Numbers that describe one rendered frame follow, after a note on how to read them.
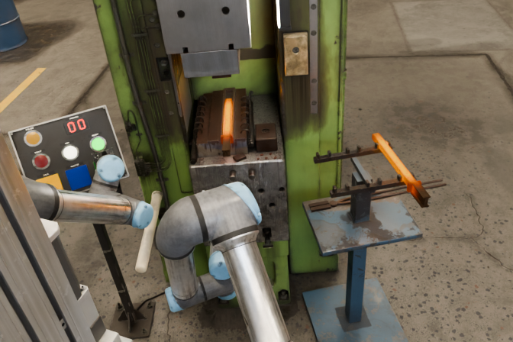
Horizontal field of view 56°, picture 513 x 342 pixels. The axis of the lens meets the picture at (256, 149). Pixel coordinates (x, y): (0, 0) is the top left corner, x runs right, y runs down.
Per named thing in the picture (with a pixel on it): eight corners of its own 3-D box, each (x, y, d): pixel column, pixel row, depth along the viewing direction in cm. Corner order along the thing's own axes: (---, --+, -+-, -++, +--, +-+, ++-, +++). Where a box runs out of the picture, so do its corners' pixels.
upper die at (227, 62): (239, 73, 174) (237, 49, 168) (184, 78, 174) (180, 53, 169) (240, 30, 208) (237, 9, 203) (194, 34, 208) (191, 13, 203)
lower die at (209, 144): (247, 153, 194) (246, 136, 189) (198, 157, 194) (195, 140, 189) (246, 102, 228) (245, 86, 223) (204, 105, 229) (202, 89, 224)
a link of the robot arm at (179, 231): (153, 242, 104) (174, 324, 141) (201, 226, 107) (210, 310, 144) (140, 200, 110) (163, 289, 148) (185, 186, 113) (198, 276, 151)
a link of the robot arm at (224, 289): (201, 290, 151) (196, 266, 145) (235, 278, 154) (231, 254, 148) (209, 310, 145) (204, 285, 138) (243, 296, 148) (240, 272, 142)
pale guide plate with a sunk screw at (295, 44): (308, 75, 188) (307, 33, 178) (285, 76, 188) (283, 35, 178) (307, 72, 189) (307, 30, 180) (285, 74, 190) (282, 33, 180)
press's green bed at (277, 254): (291, 306, 241) (288, 240, 214) (217, 311, 242) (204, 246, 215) (283, 228, 287) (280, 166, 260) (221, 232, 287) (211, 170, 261)
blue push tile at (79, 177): (92, 184, 175) (86, 164, 174) (71, 190, 172) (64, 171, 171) (92, 183, 177) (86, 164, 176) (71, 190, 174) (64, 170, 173)
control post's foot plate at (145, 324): (150, 338, 232) (146, 327, 227) (105, 341, 233) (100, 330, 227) (157, 301, 250) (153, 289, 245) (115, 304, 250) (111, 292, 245)
